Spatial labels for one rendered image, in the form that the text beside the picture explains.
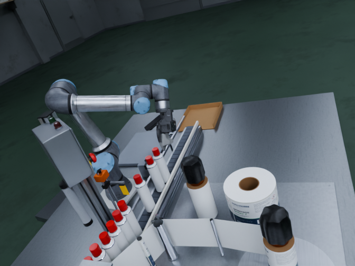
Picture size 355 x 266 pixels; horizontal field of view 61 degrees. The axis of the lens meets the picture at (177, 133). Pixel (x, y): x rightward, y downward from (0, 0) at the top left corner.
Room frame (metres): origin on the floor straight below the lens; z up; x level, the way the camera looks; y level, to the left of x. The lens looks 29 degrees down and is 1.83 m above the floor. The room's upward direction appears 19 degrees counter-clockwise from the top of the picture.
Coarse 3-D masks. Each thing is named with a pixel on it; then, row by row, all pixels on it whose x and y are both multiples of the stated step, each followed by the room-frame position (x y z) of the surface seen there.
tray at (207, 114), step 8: (200, 104) 2.04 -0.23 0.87; (208, 104) 2.02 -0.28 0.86; (216, 104) 1.99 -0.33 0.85; (184, 112) 2.00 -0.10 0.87; (192, 112) 2.03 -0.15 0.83; (200, 112) 1.99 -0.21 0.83; (208, 112) 1.95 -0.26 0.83; (216, 112) 1.91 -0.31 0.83; (184, 120) 1.95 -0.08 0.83; (192, 120) 1.91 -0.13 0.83; (200, 120) 1.87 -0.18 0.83; (208, 120) 1.83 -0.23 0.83; (216, 120) 1.78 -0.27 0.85; (208, 128) 1.73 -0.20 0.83
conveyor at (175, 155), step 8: (192, 128) 1.72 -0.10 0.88; (184, 136) 1.65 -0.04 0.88; (184, 144) 1.56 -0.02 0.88; (176, 152) 1.51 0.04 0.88; (176, 160) 1.42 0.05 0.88; (168, 168) 1.38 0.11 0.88; (168, 192) 1.19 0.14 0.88; (160, 208) 1.09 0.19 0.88; (144, 216) 1.07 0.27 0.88; (144, 224) 1.02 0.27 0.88
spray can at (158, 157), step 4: (156, 148) 1.27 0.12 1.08; (156, 152) 1.26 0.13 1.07; (156, 156) 1.26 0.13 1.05; (160, 156) 1.26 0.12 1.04; (156, 160) 1.25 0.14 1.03; (160, 160) 1.25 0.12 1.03; (164, 160) 1.27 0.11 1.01; (160, 164) 1.25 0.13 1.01; (164, 164) 1.26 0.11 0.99; (160, 168) 1.25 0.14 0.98; (164, 168) 1.25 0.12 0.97; (160, 172) 1.26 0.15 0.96; (164, 172) 1.25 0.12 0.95; (168, 172) 1.26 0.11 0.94; (164, 176) 1.25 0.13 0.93; (168, 176) 1.26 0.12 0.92; (164, 180) 1.25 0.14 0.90
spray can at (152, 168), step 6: (150, 156) 1.22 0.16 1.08; (150, 162) 1.21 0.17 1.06; (150, 168) 1.20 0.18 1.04; (156, 168) 1.20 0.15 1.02; (150, 174) 1.21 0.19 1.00; (156, 174) 1.20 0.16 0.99; (156, 180) 1.20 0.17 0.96; (162, 180) 1.21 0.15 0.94; (156, 186) 1.20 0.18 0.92; (162, 186) 1.20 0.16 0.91
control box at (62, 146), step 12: (60, 120) 1.02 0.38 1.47; (36, 132) 0.96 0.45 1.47; (48, 132) 0.93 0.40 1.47; (60, 132) 0.90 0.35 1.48; (72, 132) 0.91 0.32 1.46; (48, 144) 0.87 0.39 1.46; (60, 144) 0.88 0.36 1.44; (72, 144) 0.90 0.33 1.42; (48, 156) 0.95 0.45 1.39; (60, 156) 0.88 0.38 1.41; (72, 156) 0.89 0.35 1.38; (84, 156) 0.91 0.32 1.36; (60, 168) 0.87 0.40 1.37; (72, 168) 0.88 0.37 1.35; (84, 168) 0.90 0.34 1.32; (72, 180) 0.87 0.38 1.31
